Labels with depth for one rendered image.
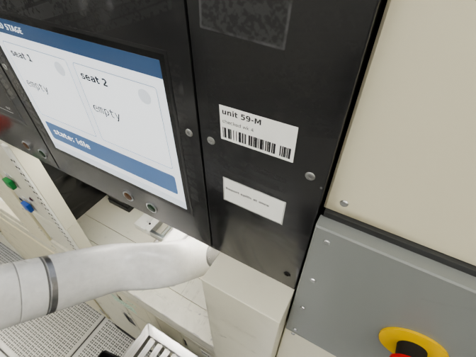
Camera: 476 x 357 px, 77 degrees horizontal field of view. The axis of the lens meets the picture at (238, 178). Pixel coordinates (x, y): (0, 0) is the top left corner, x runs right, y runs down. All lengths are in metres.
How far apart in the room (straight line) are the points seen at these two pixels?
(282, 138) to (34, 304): 0.43
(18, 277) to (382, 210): 0.48
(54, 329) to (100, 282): 1.60
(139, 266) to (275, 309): 0.26
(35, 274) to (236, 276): 0.29
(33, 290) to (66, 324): 1.61
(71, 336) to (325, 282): 1.84
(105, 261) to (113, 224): 0.69
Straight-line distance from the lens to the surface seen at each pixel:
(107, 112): 0.41
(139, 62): 0.32
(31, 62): 0.49
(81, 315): 2.12
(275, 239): 0.36
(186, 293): 1.03
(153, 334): 1.12
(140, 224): 1.17
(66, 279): 0.55
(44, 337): 2.17
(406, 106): 0.23
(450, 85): 0.23
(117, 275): 0.58
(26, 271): 0.54
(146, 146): 0.39
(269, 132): 0.26
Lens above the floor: 1.79
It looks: 44 degrees down
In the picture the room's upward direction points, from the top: straight up
